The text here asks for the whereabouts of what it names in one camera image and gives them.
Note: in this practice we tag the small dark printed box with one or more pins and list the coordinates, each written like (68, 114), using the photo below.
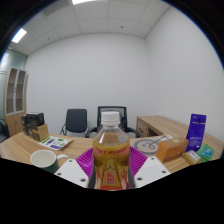
(24, 125)

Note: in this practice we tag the purple standing package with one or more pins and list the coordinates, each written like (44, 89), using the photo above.
(196, 131)

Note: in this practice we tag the yellow-labelled drink bottle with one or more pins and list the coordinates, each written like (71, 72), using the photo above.
(111, 156)

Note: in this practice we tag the ceiling air vent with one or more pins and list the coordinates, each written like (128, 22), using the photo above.
(56, 7)

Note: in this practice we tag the wooden shelf unit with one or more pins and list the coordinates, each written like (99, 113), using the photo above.
(15, 123)

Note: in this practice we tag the black mesh office chair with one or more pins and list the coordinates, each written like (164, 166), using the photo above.
(125, 128)

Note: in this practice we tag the green folded cloth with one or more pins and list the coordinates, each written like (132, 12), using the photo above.
(206, 152)

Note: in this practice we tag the round white pad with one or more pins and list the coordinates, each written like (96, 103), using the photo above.
(143, 146)

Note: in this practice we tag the tan cardboard box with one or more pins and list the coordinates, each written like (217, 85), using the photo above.
(40, 133)

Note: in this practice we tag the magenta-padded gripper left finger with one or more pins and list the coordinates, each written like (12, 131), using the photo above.
(73, 171)

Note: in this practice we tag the green and white mug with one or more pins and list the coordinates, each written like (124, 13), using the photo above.
(45, 159)

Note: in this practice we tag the printed paper leaflet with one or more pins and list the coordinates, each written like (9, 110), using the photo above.
(56, 143)

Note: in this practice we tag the large ceiling light panel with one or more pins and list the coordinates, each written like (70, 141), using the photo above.
(83, 1)

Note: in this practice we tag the orange-brown cardboard box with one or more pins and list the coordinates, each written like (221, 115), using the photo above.
(171, 148)

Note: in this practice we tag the small tan labelled box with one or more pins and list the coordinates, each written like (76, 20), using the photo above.
(192, 157)

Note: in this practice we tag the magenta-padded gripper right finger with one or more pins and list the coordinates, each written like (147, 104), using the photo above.
(151, 170)

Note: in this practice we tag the small ceiling light panel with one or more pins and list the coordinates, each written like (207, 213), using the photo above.
(19, 35)

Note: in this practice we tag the large dark printed box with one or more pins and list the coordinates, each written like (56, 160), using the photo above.
(35, 119)

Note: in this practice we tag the dark padded office chair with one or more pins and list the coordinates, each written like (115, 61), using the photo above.
(76, 121)

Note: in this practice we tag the black sofa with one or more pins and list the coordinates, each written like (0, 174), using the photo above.
(2, 131)

